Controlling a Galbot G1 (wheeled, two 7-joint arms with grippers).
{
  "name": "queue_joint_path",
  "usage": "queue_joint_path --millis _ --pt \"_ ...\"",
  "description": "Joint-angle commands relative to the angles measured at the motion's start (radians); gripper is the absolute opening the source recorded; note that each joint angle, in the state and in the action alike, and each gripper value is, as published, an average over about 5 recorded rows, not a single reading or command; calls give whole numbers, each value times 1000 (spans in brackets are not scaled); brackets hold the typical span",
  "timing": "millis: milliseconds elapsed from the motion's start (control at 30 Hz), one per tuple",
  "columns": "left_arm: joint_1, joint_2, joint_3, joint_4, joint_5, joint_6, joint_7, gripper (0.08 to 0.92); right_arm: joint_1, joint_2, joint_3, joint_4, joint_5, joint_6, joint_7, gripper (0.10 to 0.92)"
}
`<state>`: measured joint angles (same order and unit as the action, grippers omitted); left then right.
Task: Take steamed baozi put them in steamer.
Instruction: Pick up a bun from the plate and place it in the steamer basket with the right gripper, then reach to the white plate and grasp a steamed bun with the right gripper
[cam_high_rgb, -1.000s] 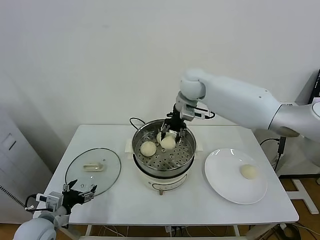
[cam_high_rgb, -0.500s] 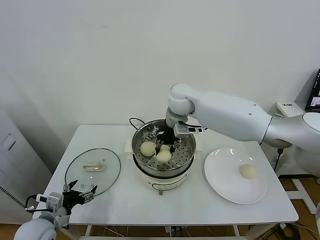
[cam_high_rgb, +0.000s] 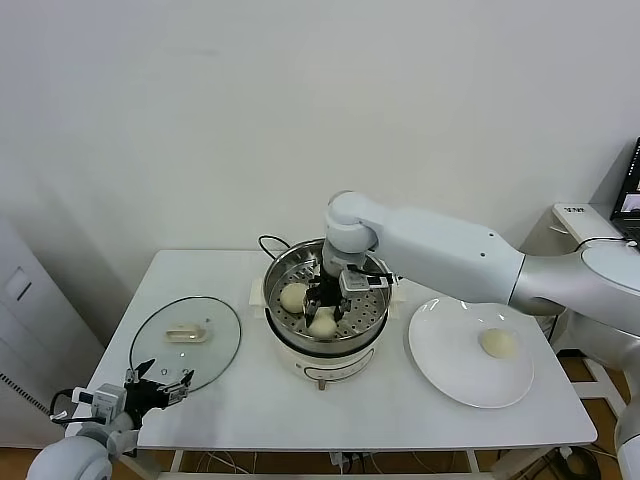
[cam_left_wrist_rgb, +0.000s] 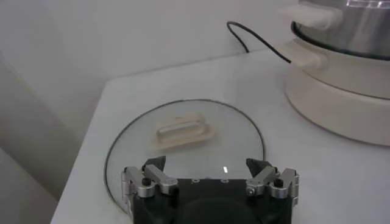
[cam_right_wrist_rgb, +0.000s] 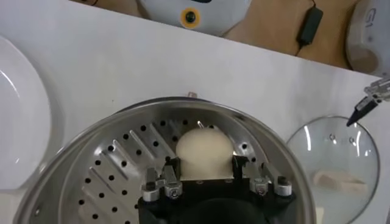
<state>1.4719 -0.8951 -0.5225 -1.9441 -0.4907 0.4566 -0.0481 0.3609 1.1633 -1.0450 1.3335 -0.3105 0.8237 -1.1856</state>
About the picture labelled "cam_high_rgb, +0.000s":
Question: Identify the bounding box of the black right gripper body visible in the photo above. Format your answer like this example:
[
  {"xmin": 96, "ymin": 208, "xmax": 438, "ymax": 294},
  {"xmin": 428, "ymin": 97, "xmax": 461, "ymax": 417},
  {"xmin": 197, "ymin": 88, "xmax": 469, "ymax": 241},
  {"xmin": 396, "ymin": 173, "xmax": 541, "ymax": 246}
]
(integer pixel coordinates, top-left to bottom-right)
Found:
[{"xmin": 305, "ymin": 272, "xmax": 351, "ymax": 309}]

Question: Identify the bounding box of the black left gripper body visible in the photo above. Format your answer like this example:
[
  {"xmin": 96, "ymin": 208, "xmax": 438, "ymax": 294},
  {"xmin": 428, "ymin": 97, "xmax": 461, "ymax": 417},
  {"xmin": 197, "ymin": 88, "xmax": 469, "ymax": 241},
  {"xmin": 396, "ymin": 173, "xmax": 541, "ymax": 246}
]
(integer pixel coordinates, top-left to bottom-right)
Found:
[{"xmin": 122, "ymin": 379, "xmax": 170, "ymax": 422}]

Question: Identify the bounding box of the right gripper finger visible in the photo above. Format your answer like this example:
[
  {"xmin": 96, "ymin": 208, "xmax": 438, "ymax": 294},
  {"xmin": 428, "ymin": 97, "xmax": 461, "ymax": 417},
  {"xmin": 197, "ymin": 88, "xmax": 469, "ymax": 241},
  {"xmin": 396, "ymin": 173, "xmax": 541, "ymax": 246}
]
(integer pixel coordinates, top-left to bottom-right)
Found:
[
  {"xmin": 330, "ymin": 297, "xmax": 353, "ymax": 324},
  {"xmin": 303, "ymin": 294, "xmax": 323, "ymax": 329}
]

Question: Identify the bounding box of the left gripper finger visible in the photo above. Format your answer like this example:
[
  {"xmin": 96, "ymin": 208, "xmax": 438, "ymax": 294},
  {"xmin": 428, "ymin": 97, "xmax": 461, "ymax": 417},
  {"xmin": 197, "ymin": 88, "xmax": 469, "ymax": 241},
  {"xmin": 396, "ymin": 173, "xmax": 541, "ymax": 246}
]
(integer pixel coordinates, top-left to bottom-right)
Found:
[
  {"xmin": 124, "ymin": 357, "xmax": 156, "ymax": 386},
  {"xmin": 164, "ymin": 368, "xmax": 196, "ymax": 404}
]

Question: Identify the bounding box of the white steamed baozi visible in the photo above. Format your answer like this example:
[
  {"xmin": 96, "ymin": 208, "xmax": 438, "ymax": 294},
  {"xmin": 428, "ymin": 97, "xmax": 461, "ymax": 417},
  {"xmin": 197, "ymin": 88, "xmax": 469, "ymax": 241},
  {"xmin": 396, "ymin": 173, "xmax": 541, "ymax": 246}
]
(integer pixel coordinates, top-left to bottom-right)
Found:
[
  {"xmin": 478, "ymin": 327, "xmax": 517, "ymax": 360},
  {"xmin": 307, "ymin": 312, "xmax": 339, "ymax": 339},
  {"xmin": 278, "ymin": 282, "xmax": 308, "ymax": 314}
]

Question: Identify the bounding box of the glass pot lid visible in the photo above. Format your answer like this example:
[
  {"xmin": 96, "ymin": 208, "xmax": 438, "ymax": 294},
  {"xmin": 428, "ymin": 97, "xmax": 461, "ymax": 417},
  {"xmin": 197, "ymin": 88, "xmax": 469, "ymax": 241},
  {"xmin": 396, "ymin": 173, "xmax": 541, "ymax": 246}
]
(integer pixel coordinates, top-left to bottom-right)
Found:
[{"xmin": 130, "ymin": 296, "xmax": 244, "ymax": 394}]

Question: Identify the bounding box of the steel steamer basket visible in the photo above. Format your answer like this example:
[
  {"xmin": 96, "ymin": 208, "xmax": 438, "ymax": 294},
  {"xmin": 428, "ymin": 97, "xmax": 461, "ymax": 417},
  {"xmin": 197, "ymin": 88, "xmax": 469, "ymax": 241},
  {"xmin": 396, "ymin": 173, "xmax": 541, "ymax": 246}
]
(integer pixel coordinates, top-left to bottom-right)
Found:
[{"xmin": 263, "ymin": 238, "xmax": 393, "ymax": 342}]

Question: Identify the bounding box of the cream electric cooker base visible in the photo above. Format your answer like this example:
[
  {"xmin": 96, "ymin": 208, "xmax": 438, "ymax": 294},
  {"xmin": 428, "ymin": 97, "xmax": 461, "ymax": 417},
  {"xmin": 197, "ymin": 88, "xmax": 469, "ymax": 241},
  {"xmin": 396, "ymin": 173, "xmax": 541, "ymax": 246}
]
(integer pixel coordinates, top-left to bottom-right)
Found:
[{"xmin": 248, "ymin": 273, "xmax": 407, "ymax": 394}]

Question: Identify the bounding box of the grey metal cabinet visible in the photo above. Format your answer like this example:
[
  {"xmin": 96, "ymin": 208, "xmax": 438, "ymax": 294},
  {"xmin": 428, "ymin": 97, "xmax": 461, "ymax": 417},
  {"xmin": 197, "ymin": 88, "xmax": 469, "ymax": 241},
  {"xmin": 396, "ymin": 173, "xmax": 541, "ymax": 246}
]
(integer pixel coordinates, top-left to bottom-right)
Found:
[{"xmin": 0, "ymin": 212, "xmax": 107, "ymax": 451}]

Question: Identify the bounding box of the white round plate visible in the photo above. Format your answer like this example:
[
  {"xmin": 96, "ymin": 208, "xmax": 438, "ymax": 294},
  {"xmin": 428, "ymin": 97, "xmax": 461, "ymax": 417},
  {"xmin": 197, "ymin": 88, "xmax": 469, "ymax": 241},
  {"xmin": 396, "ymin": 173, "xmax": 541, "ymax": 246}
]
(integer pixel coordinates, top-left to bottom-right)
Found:
[{"xmin": 407, "ymin": 296, "xmax": 535, "ymax": 409}]

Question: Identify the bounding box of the black laptop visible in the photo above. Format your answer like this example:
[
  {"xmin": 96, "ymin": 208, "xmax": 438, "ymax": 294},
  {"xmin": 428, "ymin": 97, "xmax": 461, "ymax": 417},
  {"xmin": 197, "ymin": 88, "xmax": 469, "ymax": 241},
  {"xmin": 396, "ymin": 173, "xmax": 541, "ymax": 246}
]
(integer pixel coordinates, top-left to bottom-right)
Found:
[{"xmin": 610, "ymin": 137, "xmax": 640, "ymax": 234}]

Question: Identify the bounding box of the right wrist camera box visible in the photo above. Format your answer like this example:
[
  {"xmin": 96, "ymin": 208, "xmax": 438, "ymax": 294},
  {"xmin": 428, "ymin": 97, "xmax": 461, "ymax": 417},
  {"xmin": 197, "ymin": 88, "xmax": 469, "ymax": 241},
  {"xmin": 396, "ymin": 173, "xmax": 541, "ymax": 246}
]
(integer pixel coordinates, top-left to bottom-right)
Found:
[{"xmin": 338, "ymin": 269, "xmax": 389, "ymax": 300}]

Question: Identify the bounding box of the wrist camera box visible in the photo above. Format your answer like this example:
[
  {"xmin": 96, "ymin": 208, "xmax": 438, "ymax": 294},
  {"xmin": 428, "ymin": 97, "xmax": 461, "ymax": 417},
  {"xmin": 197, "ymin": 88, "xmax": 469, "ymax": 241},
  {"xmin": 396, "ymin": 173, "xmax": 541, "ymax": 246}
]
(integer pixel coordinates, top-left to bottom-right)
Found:
[
  {"xmin": 338, "ymin": 269, "xmax": 389, "ymax": 300},
  {"xmin": 72, "ymin": 383, "xmax": 127, "ymax": 425}
]

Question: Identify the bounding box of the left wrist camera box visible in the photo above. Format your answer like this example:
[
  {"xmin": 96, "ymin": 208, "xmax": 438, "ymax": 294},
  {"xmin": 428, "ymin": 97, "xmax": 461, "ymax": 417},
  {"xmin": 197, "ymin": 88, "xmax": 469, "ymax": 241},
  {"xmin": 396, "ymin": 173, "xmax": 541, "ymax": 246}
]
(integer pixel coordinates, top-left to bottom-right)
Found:
[{"xmin": 72, "ymin": 383, "xmax": 127, "ymax": 425}]

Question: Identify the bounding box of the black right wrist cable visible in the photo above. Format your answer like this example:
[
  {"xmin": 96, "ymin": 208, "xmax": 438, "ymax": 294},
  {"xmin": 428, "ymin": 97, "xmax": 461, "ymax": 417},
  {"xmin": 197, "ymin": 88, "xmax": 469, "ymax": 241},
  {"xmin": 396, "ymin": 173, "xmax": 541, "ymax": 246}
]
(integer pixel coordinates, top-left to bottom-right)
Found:
[{"xmin": 348, "ymin": 266, "xmax": 402, "ymax": 287}]

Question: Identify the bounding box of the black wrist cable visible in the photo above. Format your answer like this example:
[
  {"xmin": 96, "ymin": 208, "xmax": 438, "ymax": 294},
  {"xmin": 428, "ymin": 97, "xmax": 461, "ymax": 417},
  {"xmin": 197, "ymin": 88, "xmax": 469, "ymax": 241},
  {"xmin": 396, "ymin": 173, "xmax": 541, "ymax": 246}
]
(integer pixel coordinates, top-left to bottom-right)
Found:
[
  {"xmin": 348, "ymin": 266, "xmax": 402, "ymax": 287},
  {"xmin": 48, "ymin": 389, "xmax": 76, "ymax": 427}
]

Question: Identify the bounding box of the white table frame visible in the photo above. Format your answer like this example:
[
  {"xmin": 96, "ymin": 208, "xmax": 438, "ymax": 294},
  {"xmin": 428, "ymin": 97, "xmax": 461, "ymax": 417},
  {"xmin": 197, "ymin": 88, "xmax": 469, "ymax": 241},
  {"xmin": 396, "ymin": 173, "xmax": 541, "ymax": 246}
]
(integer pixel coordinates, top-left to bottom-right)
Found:
[{"xmin": 102, "ymin": 446, "xmax": 484, "ymax": 480}]

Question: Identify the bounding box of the black cooker power cord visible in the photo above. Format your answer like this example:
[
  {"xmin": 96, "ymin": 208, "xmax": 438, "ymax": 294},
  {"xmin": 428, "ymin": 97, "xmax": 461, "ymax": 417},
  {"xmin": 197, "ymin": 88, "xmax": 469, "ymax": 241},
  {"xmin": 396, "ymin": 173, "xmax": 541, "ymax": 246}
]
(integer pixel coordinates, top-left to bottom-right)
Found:
[{"xmin": 258, "ymin": 234, "xmax": 292, "ymax": 261}]

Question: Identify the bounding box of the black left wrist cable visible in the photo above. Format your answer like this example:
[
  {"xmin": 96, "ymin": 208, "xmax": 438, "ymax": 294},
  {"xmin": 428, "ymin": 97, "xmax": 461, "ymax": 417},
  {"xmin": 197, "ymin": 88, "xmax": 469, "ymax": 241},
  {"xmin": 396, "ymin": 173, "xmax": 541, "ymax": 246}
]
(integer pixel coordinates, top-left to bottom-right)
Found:
[{"xmin": 48, "ymin": 389, "xmax": 76, "ymax": 427}]

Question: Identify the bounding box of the black laptop charger cable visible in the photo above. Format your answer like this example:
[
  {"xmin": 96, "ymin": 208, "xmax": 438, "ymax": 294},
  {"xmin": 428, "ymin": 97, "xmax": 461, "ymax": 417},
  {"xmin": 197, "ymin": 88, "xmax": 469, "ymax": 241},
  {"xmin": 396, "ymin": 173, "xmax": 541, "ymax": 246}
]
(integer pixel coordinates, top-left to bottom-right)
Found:
[{"xmin": 574, "ymin": 236, "xmax": 640, "ymax": 252}]

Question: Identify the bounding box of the black coiled floor cable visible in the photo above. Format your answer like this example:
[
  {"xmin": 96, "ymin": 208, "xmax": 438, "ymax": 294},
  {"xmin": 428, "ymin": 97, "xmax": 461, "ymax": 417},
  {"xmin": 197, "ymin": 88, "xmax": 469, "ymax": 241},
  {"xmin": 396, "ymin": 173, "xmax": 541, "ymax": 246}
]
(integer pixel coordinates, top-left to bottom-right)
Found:
[{"xmin": 567, "ymin": 446, "xmax": 604, "ymax": 480}]

